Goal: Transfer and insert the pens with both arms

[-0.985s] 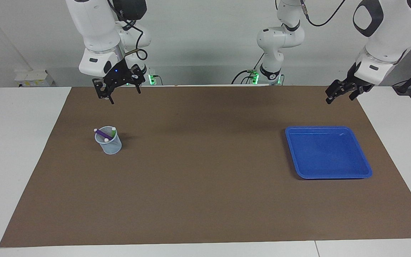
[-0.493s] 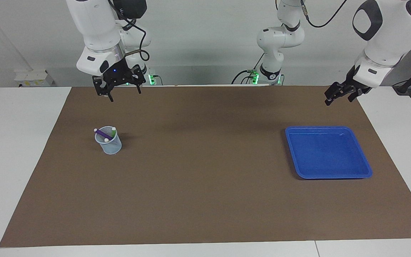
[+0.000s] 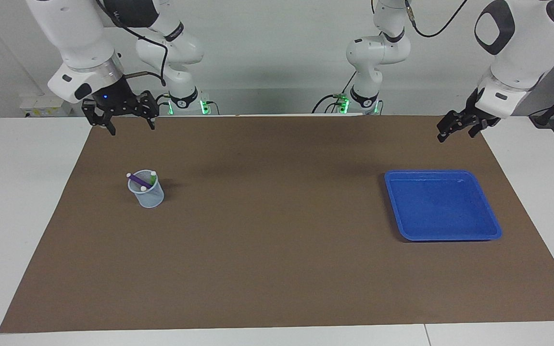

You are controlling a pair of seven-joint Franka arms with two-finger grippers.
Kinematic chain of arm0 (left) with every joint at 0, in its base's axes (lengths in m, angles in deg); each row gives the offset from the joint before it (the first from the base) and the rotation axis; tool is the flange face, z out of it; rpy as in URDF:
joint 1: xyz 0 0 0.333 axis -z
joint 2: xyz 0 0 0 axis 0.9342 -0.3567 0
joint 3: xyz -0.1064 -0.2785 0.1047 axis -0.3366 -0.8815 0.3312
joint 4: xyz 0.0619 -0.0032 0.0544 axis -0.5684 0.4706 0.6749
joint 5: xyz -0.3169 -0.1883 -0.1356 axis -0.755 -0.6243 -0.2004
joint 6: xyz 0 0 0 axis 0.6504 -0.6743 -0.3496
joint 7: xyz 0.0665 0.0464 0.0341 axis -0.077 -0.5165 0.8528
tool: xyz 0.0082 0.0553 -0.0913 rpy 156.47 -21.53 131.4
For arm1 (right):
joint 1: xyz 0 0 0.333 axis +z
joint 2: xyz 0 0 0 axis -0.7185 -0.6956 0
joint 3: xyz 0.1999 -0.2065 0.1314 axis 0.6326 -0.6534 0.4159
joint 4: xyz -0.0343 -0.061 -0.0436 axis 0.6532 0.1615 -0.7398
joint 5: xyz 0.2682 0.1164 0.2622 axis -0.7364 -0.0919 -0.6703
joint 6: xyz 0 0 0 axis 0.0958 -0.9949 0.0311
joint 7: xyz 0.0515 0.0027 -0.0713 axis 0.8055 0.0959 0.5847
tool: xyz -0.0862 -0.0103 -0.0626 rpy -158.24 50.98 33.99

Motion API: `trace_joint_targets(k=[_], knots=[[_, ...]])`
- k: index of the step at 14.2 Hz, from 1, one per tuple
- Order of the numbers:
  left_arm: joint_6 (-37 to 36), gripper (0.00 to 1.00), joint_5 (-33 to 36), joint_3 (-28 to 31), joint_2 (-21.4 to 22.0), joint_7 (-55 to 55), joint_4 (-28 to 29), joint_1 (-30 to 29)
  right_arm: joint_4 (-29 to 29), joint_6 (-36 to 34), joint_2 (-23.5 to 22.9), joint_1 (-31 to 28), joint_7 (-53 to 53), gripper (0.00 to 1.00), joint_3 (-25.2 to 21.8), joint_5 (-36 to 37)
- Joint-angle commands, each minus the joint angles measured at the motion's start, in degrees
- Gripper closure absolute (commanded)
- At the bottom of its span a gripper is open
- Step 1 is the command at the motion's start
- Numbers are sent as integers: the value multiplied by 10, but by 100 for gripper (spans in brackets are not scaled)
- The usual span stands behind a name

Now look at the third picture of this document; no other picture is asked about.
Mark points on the translucent plastic cup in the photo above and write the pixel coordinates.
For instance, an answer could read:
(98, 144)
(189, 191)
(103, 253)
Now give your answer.
(151, 198)

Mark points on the brown table mat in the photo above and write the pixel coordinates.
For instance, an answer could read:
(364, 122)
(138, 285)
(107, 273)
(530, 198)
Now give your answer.
(277, 240)

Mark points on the white power strip box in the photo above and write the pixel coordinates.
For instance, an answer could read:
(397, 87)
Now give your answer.
(46, 105)

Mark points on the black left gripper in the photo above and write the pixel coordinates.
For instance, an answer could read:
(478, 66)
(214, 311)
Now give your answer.
(474, 113)

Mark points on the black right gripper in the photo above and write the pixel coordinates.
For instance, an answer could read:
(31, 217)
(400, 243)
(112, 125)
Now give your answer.
(113, 98)

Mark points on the purple marker pen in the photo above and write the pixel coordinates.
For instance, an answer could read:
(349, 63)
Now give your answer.
(138, 179)

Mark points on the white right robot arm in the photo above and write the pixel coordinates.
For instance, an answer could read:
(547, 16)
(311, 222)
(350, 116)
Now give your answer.
(80, 43)

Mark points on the blue plastic tray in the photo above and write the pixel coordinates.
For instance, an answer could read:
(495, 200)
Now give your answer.
(450, 206)

